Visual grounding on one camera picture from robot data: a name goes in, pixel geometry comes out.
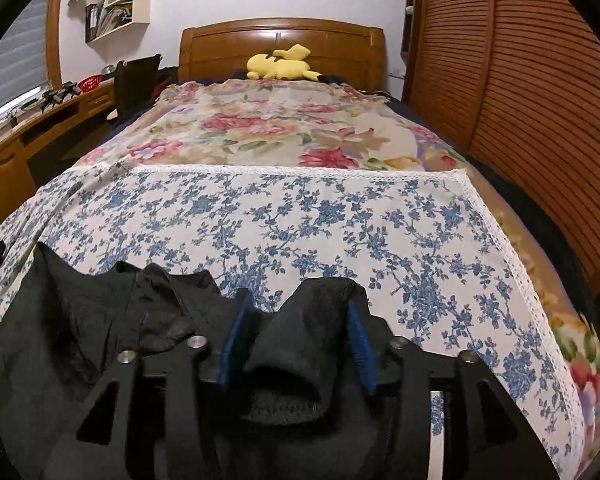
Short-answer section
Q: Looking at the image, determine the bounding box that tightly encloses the black jacket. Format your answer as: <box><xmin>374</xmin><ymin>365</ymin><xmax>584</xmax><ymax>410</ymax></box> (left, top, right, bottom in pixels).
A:
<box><xmin>0</xmin><ymin>245</ymin><xmax>379</xmax><ymax>479</ymax></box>

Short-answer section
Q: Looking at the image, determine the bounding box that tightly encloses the blue floral white bedsheet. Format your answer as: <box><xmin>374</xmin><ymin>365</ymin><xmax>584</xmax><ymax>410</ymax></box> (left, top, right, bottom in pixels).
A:
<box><xmin>0</xmin><ymin>162</ymin><xmax>585</xmax><ymax>479</ymax></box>

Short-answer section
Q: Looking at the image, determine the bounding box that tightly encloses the wooden desk with cabinets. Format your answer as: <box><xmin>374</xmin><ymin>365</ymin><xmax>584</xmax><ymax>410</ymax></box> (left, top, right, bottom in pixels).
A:
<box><xmin>0</xmin><ymin>81</ymin><xmax>114</xmax><ymax>224</ymax></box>

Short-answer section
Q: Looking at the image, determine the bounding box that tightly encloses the red floral beige blanket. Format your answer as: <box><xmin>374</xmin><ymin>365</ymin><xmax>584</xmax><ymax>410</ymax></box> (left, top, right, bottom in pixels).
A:
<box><xmin>81</xmin><ymin>79</ymin><xmax>600</xmax><ymax>474</ymax></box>

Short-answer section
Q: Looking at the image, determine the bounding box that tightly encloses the red basket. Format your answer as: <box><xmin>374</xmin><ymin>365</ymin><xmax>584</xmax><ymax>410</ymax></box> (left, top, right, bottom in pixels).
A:
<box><xmin>78</xmin><ymin>74</ymin><xmax>102</xmax><ymax>93</ymax></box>

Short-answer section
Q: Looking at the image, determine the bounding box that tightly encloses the dark wooden chair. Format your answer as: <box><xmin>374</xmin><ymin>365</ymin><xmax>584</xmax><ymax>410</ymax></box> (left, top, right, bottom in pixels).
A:
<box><xmin>114</xmin><ymin>54</ymin><xmax>162</xmax><ymax>122</ymax></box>

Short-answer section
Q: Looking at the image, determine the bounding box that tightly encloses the brown louvered wardrobe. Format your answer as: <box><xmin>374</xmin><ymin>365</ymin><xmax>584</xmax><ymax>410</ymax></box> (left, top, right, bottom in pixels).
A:
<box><xmin>403</xmin><ymin>0</ymin><xmax>600</xmax><ymax>292</ymax></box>

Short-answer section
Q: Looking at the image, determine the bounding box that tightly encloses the grey window blind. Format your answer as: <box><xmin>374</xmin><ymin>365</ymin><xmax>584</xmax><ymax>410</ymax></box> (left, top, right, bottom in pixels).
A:
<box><xmin>0</xmin><ymin>0</ymin><xmax>48</xmax><ymax>110</ymax></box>

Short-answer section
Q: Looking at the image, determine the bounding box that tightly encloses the wooden bed headboard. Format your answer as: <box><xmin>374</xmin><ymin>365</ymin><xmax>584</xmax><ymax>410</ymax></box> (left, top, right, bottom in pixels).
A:
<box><xmin>177</xmin><ymin>16</ymin><xmax>387</xmax><ymax>94</ymax></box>

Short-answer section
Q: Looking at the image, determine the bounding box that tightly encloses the yellow plush toy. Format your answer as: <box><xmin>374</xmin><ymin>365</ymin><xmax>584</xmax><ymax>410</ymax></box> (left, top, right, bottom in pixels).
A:
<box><xmin>247</xmin><ymin>44</ymin><xmax>322</xmax><ymax>81</ymax></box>

